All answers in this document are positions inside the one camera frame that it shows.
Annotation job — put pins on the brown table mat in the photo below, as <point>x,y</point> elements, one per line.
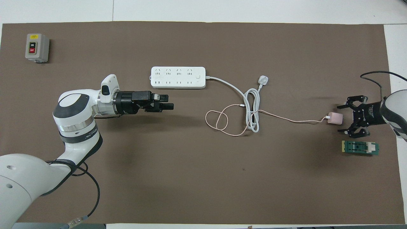
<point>203,178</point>

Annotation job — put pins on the pink charger block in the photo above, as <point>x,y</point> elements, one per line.
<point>335,118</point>

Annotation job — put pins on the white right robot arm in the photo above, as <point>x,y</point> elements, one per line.
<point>397,111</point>

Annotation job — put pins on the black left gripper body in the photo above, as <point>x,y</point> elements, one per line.
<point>133,102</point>

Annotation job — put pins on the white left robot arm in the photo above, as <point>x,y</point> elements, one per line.
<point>73,127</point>

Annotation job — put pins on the white power strip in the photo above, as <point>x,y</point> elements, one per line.
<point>178,77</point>

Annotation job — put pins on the grey push button box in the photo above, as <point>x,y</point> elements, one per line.
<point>36,47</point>

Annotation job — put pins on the green circuit board fixture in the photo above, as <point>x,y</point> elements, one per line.
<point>359,148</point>

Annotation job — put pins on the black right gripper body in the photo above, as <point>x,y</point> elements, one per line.
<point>370,114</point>

